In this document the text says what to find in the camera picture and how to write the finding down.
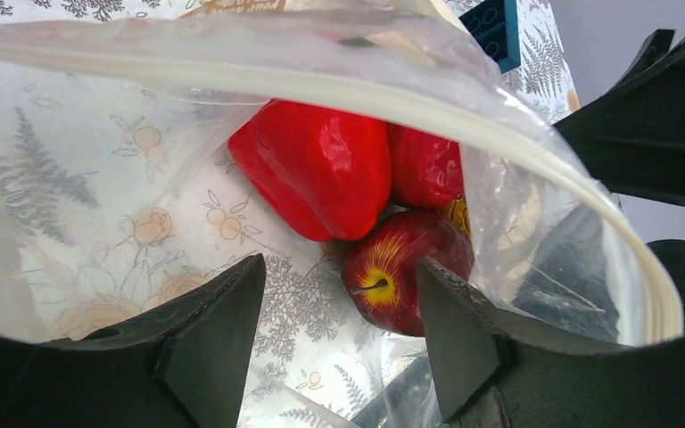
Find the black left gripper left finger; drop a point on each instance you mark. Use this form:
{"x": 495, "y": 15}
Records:
{"x": 182, "y": 364}

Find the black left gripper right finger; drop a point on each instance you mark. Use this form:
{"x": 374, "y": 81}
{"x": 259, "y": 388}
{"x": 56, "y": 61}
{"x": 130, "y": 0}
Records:
{"x": 496, "y": 368}

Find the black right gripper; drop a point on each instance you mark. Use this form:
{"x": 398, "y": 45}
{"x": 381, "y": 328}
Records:
{"x": 632, "y": 139}

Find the dark red apple toy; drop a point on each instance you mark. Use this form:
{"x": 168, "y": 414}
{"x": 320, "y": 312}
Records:
{"x": 401, "y": 272}

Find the clear zip top bag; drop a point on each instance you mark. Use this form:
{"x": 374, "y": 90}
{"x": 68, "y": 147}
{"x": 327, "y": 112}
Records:
{"x": 146, "y": 147}

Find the red bell pepper toy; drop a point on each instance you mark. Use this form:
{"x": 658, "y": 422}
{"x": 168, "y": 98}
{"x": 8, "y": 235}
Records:
{"x": 326, "y": 173}

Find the blue lego brick near case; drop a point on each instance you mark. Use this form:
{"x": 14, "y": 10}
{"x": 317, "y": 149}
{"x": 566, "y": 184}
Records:
{"x": 494, "y": 26}

